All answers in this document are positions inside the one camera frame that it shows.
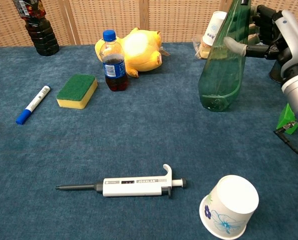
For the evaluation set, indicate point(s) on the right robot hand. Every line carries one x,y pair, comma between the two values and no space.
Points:
266,37

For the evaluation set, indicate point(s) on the green spray bottle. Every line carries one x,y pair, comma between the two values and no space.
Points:
224,65

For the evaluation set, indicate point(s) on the blue cap cola bottle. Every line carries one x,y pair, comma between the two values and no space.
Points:
113,65

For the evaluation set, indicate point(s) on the dark tea bottle red label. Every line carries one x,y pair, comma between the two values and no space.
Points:
40,32

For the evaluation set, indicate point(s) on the black mesh pen holder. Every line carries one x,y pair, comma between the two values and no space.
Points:
276,73

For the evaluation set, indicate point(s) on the floral paper cup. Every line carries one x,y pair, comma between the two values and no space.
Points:
214,28
227,207

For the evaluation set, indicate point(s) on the wrapped sandwich bread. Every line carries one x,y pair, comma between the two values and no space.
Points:
202,51

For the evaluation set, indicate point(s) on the green toy building block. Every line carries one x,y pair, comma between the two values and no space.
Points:
286,120

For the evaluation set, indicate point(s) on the yellow plush toy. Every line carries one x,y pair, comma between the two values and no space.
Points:
141,50

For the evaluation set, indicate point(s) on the wicker folding screen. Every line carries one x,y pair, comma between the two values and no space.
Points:
139,20

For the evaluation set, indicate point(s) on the yellow green sponge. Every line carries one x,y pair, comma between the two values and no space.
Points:
76,90

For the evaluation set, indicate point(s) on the white laboratory pipette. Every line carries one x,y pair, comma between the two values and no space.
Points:
131,186

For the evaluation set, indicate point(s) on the blue white marker pen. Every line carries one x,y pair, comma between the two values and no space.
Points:
33,104

